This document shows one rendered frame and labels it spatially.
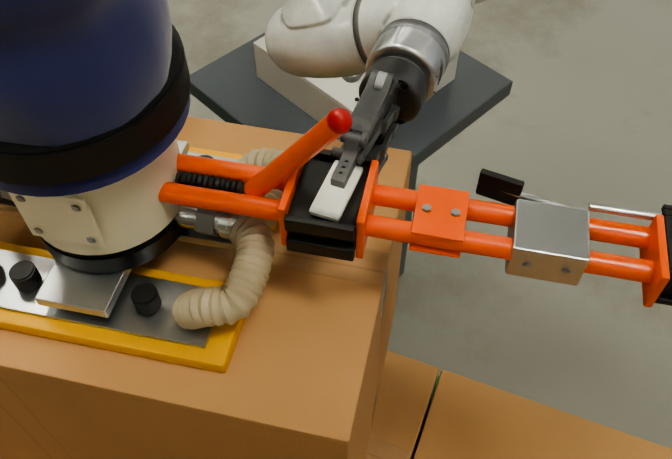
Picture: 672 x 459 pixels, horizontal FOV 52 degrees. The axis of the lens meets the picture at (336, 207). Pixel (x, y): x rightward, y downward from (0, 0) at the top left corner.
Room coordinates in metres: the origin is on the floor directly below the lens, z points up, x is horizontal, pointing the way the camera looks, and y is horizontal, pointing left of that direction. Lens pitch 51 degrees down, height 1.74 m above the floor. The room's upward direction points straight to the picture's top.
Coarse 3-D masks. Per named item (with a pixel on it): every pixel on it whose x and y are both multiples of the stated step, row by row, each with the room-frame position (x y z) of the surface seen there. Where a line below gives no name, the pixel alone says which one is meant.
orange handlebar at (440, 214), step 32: (192, 160) 0.49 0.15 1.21; (224, 160) 0.49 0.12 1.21; (160, 192) 0.45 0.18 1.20; (192, 192) 0.45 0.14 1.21; (224, 192) 0.45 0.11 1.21; (384, 192) 0.44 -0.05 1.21; (416, 192) 0.44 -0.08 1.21; (448, 192) 0.44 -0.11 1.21; (384, 224) 0.40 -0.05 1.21; (416, 224) 0.40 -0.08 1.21; (448, 224) 0.40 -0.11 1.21; (608, 224) 0.40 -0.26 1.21; (448, 256) 0.38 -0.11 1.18; (608, 256) 0.37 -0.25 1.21
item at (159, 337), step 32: (0, 256) 0.45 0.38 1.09; (32, 256) 0.45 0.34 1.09; (0, 288) 0.41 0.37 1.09; (32, 288) 0.40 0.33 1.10; (128, 288) 0.41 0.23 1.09; (160, 288) 0.41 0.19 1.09; (192, 288) 0.41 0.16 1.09; (0, 320) 0.37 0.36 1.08; (32, 320) 0.37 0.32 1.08; (64, 320) 0.37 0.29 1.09; (96, 320) 0.37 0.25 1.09; (128, 320) 0.37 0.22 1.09; (160, 320) 0.37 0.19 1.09; (128, 352) 0.34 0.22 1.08; (160, 352) 0.33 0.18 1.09; (192, 352) 0.33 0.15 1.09; (224, 352) 0.33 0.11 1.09
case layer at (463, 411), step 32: (384, 384) 0.54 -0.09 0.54; (416, 384) 0.54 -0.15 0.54; (448, 384) 0.54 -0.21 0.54; (480, 384) 0.54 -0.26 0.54; (384, 416) 0.48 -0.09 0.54; (416, 416) 0.48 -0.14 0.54; (448, 416) 0.48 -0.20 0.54; (480, 416) 0.48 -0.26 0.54; (512, 416) 0.48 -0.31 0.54; (544, 416) 0.48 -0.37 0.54; (576, 416) 0.48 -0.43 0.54; (384, 448) 0.43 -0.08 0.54; (416, 448) 0.49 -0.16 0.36; (448, 448) 0.43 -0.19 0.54; (480, 448) 0.43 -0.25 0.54; (512, 448) 0.43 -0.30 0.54; (544, 448) 0.43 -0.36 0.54; (576, 448) 0.43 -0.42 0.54; (608, 448) 0.43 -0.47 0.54; (640, 448) 0.43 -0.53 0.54
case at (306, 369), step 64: (192, 128) 0.68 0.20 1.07; (256, 128) 0.68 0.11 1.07; (192, 256) 0.46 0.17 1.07; (320, 256) 0.46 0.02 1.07; (384, 256) 0.46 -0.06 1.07; (256, 320) 0.38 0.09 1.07; (320, 320) 0.38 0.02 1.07; (384, 320) 0.47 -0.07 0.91; (0, 384) 0.33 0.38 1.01; (64, 384) 0.31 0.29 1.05; (128, 384) 0.31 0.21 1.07; (192, 384) 0.30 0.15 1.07; (256, 384) 0.30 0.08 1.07; (320, 384) 0.30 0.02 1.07; (0, 448) 0.36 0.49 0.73; (64, 448) 0.33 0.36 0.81; (128, 448) 0.31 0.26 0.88; (192, 448) 0.28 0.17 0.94; (256, 448) 0.27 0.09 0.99; (320, 448) 0.25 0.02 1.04
